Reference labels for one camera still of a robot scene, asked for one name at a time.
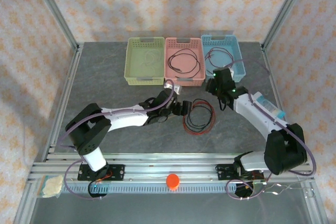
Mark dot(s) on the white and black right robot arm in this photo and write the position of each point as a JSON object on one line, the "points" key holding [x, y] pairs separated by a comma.
{"points": [[254, 111]]}

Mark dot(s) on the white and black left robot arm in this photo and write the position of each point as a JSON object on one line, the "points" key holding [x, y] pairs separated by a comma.
{"points": [[126, 116]]}

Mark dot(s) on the blue plastic basket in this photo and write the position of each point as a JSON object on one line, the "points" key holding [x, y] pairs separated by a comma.
{"points": [[236, 51]]}

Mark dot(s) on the green plastic basket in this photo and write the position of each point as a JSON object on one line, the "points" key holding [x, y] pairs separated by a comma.
{"points": [[136, 74]]}

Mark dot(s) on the pink plastic basket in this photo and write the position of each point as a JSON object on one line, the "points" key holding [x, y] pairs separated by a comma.
{"points": [[183, 61]]}

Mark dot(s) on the blue white tube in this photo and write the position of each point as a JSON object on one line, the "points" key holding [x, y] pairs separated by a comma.
{"points": [[273, 108]]}

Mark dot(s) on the orange round cap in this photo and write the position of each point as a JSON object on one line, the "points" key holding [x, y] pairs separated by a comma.
{"points": [[172, 180]]}

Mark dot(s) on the beige cloth pad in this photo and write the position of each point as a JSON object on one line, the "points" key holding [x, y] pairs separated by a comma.
{"points": [[51, 187]]}

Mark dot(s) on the aluminium table side rail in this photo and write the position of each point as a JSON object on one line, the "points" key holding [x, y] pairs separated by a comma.
{"points": [[266, 56], [70, 79]]}

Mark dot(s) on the aluminium mounting rail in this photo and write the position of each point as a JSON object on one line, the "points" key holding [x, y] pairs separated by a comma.
{"points": [[157, 169]]}

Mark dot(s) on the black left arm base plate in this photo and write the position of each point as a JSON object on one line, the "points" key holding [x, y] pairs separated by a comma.
{"points": [[118, 171]]}

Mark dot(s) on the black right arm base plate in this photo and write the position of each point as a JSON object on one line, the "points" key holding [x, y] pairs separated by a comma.
{"points": [[223, 171]]}

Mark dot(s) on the aluminium frame post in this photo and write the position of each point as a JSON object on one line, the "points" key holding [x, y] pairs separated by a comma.
{"points": [[286, 11], [55, 11]]}

